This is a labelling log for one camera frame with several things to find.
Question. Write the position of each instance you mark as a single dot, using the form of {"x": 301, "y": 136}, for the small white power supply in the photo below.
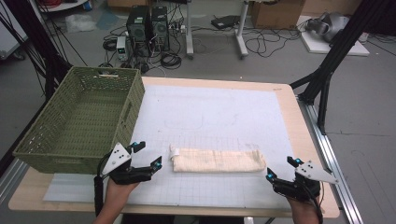
{"x": 122, "y": 48}

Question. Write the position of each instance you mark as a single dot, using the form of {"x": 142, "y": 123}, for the person's right hand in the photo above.
{"x": 303, "y": 207}

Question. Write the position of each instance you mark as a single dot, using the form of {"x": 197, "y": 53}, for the flat cardboard box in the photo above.
{"x": 127, "y": 3}

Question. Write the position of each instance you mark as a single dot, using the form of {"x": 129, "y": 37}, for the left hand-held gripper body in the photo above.
{"x": 120, "y": 174}

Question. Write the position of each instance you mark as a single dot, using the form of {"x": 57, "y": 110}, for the black flat device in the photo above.
{"x": 224, "y": 21}

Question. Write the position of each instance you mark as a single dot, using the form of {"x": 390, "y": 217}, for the white grid mat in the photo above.
{"x": 211, "y": 124}

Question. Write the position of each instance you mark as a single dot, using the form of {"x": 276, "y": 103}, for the black metal stand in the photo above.
{"x": 339, "y": 49}
{"x": 37, "y": 46}

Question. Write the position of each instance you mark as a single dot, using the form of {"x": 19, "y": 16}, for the cream towel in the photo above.
{"x": 218, "y": 160}

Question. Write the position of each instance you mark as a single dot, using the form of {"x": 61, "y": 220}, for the person's left hand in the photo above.
{"x": 118, "y": 191}

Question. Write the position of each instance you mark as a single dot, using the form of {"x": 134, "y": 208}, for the large cardboard box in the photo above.
{"x": 277, "y": 14}

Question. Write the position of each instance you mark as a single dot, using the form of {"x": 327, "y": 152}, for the white desk leg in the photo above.
{"x": 189, "y": 31}
{"x": 241, "y": 34}

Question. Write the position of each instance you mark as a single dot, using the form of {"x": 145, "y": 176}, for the black computer tower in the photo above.
{"x": 160, "y": 29}
{"x": 138, "y": 31}

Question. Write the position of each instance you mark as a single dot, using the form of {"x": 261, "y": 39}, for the green woven basket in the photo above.
{"x": 81, "y": 121}

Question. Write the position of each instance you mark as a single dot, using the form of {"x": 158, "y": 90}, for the grey headset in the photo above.
{"x": 330, "y": 26}

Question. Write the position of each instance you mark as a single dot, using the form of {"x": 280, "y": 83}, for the white floor board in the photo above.
{"x": 336, "y": 48}

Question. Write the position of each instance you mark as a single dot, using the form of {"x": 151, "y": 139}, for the clear plastic bag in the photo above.
{"x": 80, "y": 23}

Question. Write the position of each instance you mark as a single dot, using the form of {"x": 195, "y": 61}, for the white power strip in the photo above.
{"x": 178, "y": 28}

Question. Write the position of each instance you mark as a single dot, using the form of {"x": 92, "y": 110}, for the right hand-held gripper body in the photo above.
{"x": 299, "y": 190}

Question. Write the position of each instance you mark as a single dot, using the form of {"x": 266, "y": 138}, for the aluminium rail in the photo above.
{"x": 12, "y": 180}
{"x": 334, "y": 161}

